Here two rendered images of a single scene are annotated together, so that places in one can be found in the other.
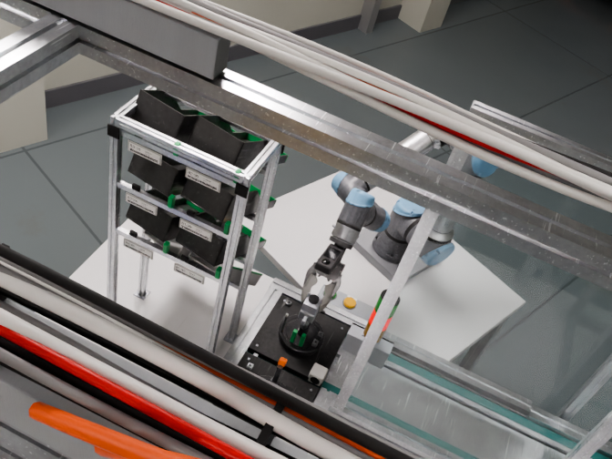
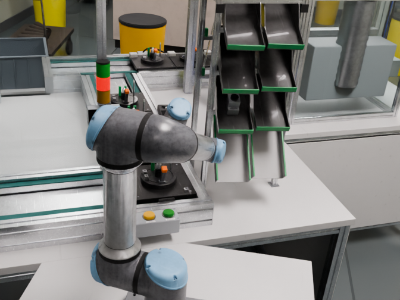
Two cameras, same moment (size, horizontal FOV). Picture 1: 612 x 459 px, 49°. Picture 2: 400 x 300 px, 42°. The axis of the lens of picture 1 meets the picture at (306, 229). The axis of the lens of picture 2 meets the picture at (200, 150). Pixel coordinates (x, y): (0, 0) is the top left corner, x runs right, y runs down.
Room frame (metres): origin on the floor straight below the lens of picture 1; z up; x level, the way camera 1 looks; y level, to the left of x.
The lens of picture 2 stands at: (2.84, -0.84, 2.06)
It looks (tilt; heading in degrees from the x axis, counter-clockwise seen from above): 29 degrees down; 149
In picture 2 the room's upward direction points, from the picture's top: 5 degrees clockwise
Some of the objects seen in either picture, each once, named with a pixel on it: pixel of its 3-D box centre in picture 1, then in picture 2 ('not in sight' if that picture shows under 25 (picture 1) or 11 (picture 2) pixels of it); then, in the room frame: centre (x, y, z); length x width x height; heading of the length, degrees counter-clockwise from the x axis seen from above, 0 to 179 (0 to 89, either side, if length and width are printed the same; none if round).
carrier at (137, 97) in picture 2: not in sight; (124, 94); (0.55, 0.06, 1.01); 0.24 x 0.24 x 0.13; 79
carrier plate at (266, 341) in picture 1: (300, 338); (158, 181); (1.28, -0.08, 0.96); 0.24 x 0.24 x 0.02; 79
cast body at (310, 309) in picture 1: (310, 308); not in sight; (1.27, -0.08, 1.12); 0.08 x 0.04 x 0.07; 169
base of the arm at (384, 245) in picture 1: (396, 239); not in sight; (1.86, -0.33, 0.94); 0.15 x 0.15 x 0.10
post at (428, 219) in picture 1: (392, 293); (101, 46); (1.09, -0.24, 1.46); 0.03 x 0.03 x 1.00; 79
